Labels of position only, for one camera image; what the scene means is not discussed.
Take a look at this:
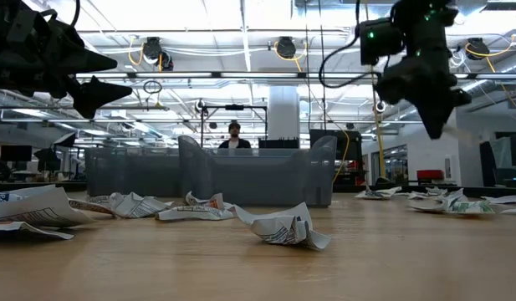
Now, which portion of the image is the black coiled cable loop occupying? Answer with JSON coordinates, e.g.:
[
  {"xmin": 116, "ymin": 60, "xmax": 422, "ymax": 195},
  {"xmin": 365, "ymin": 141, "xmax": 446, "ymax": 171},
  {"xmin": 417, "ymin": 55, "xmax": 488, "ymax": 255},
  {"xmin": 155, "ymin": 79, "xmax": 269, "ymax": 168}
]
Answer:
[{"xmin": 141, "ymin": 79, "xmax": 164, "ymax": 96}]

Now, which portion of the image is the person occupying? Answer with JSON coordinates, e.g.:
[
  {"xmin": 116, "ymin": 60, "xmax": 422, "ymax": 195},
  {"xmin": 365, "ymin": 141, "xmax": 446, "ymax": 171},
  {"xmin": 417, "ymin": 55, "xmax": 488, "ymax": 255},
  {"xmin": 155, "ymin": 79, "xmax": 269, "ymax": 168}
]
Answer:
[{"xmin": 217, "ymin": 120, "xmax": 253, "ymax": 150}]

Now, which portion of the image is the white plastic bin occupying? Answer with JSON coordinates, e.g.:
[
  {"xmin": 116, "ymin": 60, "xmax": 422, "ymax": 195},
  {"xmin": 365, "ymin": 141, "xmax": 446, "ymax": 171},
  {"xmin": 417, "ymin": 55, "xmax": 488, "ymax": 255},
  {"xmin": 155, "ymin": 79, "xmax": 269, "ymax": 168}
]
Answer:
[{"xmin": 207, "ymin": 147, "xmax": 312, "ymax": 158}]

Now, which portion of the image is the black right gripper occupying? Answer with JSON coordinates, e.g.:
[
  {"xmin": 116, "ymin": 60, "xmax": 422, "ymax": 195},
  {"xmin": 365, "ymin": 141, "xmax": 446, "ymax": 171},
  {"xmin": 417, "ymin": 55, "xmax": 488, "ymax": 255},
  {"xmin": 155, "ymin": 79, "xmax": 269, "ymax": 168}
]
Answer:
[{"xmin": 374, "ymin": 55, "xmax": 473, "ymax": 140}]

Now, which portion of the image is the dark translucent plastic bin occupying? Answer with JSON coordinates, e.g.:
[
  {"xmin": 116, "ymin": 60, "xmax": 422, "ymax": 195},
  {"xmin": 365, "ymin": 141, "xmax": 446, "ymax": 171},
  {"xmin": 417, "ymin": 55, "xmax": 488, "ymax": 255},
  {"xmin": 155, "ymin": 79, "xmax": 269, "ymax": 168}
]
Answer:
[
  {"xmin": 177, "ymin": 135, "xmax": 338, "ymax": 209},
  {"xmin": 84, "ymin": 145, "xmax": 181, "ymax": 197}
]

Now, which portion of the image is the black aluminium table frame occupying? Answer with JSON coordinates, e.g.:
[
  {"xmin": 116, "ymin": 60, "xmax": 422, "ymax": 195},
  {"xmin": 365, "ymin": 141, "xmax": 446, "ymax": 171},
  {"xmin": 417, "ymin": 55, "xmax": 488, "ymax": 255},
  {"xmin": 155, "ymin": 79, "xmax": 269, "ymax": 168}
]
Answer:
[{"xmin": 0, "ymin": 180, "xmax": 516, "ymax": 198}]

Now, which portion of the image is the black cable reel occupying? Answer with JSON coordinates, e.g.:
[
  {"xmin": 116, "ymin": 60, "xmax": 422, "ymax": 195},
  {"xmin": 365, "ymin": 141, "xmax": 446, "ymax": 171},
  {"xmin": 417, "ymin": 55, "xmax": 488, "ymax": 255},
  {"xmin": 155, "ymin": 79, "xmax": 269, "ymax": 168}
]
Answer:
[
  {"xmin": 140, "ymin": 36, "xmax": 175, "ymax": 73},
  {"xmin": 274, "ymin": 36, "xmax": 299, "ymax": 60},
  {"xmin": 464, "ymin": 36, "xmax": 492, "ymax": 62}
]

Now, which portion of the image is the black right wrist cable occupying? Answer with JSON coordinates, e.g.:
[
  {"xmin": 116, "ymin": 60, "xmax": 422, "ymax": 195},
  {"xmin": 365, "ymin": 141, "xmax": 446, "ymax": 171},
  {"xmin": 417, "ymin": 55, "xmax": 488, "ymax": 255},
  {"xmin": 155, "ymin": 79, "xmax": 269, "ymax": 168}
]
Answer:
[{"xmin": 318, "ymin": 0, "xmax": 382, "ymax": 89}]

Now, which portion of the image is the plain white packet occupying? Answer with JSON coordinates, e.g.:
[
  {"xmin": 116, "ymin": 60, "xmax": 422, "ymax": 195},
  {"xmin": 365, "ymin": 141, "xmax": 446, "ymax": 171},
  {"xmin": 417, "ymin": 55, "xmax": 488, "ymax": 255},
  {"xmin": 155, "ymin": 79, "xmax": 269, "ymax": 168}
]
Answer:
[{"xmin": 407, "ymin": 191, "xmax": 441, "ymax": 201}]

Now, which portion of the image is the black hanging cable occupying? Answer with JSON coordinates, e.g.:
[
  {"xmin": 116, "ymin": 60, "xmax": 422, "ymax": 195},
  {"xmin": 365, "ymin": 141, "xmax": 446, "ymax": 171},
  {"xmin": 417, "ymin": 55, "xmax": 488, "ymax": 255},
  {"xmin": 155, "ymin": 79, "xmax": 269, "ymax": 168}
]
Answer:
[
  {"xmin": 303, "ymin": 0, "xmax": 311, "ymax": 131},
  {"xmin": 318, "ymin": 0, "xmax": 328, "ymax": 131}
]

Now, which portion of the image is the black upright panel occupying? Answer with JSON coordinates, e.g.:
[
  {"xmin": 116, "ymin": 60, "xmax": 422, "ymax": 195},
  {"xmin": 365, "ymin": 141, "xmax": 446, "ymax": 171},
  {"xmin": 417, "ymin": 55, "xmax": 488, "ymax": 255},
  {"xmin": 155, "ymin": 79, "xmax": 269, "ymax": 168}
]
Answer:
[{"xmin": 478, "ymin": 140, "xmax": 499, "ymax": 188}]

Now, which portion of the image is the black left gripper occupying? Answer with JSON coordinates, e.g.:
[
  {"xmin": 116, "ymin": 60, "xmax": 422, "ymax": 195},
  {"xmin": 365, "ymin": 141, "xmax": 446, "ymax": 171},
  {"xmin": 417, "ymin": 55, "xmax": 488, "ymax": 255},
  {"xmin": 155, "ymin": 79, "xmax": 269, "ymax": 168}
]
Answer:
[{"xmin": 0, "ymin": 0, "xmax": 134, "ymax": 120}]

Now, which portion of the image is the black wall screen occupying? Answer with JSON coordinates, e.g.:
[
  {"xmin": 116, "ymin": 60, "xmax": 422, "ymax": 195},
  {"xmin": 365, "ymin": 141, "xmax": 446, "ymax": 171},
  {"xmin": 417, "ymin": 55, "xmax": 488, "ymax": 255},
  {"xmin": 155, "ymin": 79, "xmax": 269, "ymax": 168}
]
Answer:
[{"xmin": 494, "ymin": 130, "xmax": 516, "ymax": 168}]

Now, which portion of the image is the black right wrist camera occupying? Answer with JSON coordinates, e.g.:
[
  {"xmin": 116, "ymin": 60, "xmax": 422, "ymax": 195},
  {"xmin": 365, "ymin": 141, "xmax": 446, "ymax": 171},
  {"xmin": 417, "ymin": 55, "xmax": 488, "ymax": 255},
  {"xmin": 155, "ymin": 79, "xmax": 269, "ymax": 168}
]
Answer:
[{"xmin": 359, "ymin": 18, "xmax": 406, "ymax": 67}]

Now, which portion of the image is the red box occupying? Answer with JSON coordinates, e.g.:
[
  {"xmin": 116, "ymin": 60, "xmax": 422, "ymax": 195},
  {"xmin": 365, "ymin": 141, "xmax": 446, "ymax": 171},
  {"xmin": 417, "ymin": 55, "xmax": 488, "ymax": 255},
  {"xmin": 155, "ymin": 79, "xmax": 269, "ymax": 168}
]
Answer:
[{"xmin": 416, "ymin": 168, "xmax": 446, "ymax": 181}]

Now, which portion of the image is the low black box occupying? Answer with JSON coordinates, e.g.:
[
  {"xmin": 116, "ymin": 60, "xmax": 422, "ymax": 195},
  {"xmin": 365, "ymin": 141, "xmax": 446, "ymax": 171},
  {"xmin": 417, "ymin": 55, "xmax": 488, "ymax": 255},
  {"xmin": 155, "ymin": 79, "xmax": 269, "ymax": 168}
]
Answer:
[{"xmin": 257, "ymin": 137, "xmax": 301, "ymax": 151}]

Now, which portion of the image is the black monitor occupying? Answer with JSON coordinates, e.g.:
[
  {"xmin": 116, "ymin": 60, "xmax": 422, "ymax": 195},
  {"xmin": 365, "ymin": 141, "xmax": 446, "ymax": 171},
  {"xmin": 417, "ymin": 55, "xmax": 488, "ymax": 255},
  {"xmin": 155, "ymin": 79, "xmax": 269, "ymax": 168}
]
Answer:
[{"xmin": 0, "ymin": 144, "xmax": 33, "ymax": 164}]

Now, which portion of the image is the black camera rig frame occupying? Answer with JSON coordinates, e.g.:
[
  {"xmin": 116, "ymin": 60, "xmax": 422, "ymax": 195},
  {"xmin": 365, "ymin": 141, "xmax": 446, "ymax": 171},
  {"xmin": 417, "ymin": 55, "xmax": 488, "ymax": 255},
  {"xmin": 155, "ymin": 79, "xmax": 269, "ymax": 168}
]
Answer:
[{"xmin": 199, "ymin": 103, "xmax": 269, "ymax": 149}]

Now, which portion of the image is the white square pillar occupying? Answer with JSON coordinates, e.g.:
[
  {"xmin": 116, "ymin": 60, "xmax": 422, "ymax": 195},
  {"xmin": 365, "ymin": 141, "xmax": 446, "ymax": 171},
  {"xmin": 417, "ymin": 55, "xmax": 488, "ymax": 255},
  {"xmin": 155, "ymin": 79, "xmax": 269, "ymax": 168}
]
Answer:
[{"xmin": 267, "ymin": 85, "xmax": 301, "ymax": 141}]

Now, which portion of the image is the yellow curved cable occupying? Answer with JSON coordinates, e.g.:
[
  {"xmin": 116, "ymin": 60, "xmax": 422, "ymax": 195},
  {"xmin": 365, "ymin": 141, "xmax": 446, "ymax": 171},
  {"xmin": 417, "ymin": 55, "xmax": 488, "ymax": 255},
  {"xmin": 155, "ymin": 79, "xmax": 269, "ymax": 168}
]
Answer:
[{"xmin": 331, "ymin": 128, "xmax": 351, "ymax": 185}]

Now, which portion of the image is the black cart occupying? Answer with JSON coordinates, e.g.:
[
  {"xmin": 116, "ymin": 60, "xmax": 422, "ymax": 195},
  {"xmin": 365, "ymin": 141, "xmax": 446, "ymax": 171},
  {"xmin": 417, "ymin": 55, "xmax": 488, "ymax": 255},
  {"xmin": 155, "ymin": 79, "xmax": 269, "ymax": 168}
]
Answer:
[{"xmin": 309, "ymin": 129, "xmax": 363, "ymax": 186}]

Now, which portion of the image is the yellow hanging cable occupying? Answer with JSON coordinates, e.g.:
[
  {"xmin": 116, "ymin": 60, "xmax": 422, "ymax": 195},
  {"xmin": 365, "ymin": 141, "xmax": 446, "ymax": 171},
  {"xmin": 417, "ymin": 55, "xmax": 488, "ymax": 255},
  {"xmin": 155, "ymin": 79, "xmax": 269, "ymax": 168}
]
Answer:
[{"xmin": 363, "ymin": 0, "xmax": 387, "ymax": 180}]

